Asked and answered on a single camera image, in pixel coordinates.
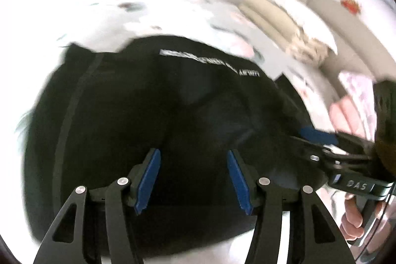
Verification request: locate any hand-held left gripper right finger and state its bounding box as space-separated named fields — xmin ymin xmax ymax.
xmin=227 ymin=149 xmax=356 ymax=264

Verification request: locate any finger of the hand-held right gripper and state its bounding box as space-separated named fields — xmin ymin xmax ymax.
xmin=299 ymin=126 xmax=376 ymax=157
xmin=289 ymin=135 xmax=341 ymax=173

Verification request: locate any dark fuzzy cloth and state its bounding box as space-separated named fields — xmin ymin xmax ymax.
xmin=373 ymin=78 xmax=396 ymax=181

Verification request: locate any person's right hand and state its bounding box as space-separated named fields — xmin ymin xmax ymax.
xmin=340 ymin=193 xmax=367 ymax=240

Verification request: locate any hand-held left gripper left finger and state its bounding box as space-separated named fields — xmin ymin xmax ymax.
xmin=32 ymin=148 xmax=161 ymax=264

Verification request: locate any black hooded jacket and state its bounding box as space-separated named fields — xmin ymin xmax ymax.
xmin=23 ymin=35 xmax=328 ymax=258

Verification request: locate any red plush wall ornament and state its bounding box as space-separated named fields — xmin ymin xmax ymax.
xmin=342 ymin=0 xmax=362 ymax=15

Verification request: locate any beige padded headboard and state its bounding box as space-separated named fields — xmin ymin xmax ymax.
xmin=289 ymin=0 xmax=396 ymax=88

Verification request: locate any folded pink floral blanket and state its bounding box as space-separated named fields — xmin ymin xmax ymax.
xmin=338 ymin=72 xmax=379 ymax=141

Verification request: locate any white lace pillow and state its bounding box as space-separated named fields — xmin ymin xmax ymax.
xmin=247 ymin=0 xmax=338 ymax=55

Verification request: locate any folded beige quilt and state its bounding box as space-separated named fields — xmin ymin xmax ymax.
xmin=240 ymin=0 xmax=330 ymax=63

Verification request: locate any folded plain pink blanket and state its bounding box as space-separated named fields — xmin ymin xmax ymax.
xmin=329 ymin=97 xmax=376 ymax=147

